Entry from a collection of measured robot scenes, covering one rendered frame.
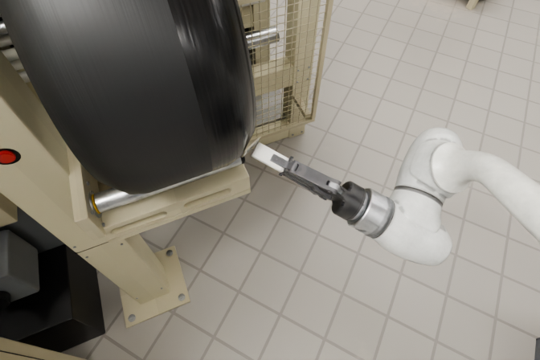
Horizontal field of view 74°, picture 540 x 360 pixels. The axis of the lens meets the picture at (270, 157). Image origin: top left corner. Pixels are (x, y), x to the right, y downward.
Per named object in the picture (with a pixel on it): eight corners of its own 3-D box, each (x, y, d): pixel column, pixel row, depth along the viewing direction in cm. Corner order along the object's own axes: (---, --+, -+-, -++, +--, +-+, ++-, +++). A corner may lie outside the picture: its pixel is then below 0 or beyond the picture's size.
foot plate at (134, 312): (127, 329, 146) (124, 327, 144) (116, 268, 160) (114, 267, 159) (190, 301, 152) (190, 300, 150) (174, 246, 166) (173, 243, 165)
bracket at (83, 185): (93, 241, 79) (73, 222, 71) (75, 116, 100) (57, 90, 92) (108, 235, 79) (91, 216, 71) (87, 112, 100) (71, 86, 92)
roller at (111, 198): (92, 194, 80) (98, 214, 80) (86, 195, 76) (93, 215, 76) (238, 146, 88) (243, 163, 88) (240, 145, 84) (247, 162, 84)
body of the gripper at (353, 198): (357, 222, 68) (317, 200, 67) (341, 220, 76) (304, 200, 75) (374, 188, 70) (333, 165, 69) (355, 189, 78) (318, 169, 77)
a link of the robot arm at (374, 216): (361, 235, 77) (337, 223, 77) (378, 198, 79) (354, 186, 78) (382, 240, 68) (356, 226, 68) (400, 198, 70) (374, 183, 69)
